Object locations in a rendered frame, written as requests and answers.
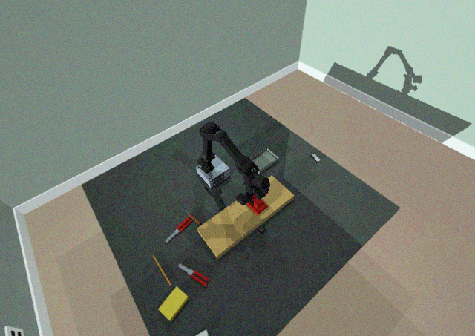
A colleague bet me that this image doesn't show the yellow rectangular block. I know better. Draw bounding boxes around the yellow rectangular block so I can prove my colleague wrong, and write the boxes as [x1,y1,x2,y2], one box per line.
[158,287,189,321]

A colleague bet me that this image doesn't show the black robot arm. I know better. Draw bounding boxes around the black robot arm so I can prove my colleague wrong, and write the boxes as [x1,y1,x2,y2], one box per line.
[197,122,269,200]

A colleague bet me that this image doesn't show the tan panel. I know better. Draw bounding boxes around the tan panel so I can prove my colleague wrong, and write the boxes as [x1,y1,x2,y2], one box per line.
[197,176,294,258]

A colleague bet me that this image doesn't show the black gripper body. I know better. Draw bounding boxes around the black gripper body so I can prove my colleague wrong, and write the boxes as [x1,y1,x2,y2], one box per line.
[236,182,254,205]

